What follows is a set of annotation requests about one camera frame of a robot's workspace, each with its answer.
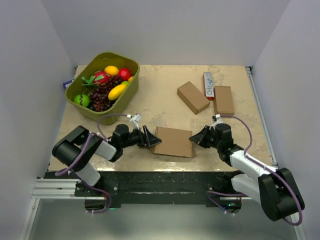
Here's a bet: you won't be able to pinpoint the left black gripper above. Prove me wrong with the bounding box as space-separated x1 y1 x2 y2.
121 125 161 149

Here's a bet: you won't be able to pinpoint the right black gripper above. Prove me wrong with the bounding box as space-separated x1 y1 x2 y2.
189 125 222 150

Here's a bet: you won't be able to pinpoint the brown cardboard box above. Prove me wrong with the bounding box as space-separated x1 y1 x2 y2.
150 126 195 158

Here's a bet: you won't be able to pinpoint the green plastic basket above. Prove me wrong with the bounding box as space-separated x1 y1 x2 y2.
65 52 140 125

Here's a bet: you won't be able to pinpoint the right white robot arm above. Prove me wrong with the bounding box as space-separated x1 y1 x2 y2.
189 123 305 226

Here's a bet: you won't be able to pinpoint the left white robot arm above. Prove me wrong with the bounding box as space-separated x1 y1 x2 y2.
52 124 162 196

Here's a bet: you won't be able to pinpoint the closed brown box middle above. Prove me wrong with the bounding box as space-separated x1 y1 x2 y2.
177 81 210 115

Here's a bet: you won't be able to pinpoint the closed brown box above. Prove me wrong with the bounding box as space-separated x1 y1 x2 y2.
177 81 210 115
213 86 235 116

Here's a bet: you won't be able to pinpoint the closed brown box right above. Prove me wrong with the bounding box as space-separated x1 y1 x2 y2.
213 86 235 116

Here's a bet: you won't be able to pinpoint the toothpaste box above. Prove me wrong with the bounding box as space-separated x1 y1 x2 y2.
203 72 215 101

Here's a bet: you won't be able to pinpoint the yellow toy mango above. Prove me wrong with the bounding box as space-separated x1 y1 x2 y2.
108 84 127 101

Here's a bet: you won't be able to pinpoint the dark red toy grapes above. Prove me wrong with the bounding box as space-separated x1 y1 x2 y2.
87 87 115 112

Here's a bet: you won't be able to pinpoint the purple toy grapes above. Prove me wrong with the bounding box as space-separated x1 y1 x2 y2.
104 75 124 91

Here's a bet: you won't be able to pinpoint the red toy apple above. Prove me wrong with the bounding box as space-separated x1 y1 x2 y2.
118 68 132 81

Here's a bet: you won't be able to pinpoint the green toy watermelon ball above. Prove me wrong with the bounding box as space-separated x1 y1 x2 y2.
73 94 91 108

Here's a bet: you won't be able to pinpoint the yellow toy lemon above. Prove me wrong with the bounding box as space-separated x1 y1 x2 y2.
104 65 119 76

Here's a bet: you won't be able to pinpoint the pink toy dragon fruit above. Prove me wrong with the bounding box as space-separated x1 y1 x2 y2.
92 70 111 87

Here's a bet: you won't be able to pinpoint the blue white packet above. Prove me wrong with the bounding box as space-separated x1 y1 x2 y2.
62 78 75 90

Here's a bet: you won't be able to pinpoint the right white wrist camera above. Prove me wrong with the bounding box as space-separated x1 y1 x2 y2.
211 114 224 130

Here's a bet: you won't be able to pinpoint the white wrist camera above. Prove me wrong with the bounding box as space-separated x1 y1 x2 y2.
129 113 142 130
211 114 224 130

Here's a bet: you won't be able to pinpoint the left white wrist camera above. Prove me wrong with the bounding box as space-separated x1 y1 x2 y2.
129 113 142 130

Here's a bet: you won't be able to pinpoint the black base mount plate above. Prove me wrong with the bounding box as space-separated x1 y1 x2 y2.
74 171 253 216

